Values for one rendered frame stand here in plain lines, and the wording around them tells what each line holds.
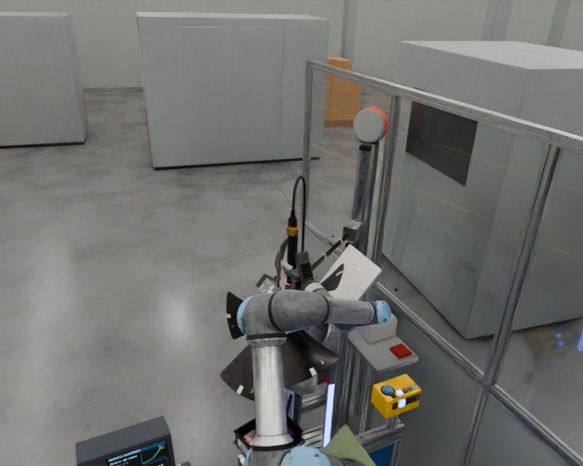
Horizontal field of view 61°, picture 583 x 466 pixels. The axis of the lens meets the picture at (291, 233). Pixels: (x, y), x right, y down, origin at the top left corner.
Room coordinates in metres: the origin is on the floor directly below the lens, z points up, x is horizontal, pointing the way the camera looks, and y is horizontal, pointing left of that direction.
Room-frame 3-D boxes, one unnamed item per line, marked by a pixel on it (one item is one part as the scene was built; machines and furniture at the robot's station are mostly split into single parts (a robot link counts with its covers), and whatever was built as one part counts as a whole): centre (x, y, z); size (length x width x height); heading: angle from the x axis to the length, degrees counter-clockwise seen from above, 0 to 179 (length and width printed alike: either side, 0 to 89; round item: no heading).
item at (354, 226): (2.18, -0.30, 1.37); 0.10 x 0.07 x 0.08; 151
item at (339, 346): (1.90, -0.24, 0.57); 0.09 x 0.04 x 1.15; 26
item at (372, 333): (2.06, -0.44, 0.91); 0.17 x 0.16 x 0.11; 116
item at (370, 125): (2.27, -0.35, 1.88); 0.17 x 0.15 x 0.16; 26
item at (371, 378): (1.98, -0.45, 0.41); 0.04 x 0.04 x 0.83; 26
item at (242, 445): (1.39, 0.06, 0.84); 0.22 x 0.17 x 0.07; 130
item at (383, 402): (1.44, -0.43, 1.02); 0.16 x 0.10 x 0.11; 116
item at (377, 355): (1.98, -0.45, 0.84); 0.36 x 0.24 x 0.03; 26
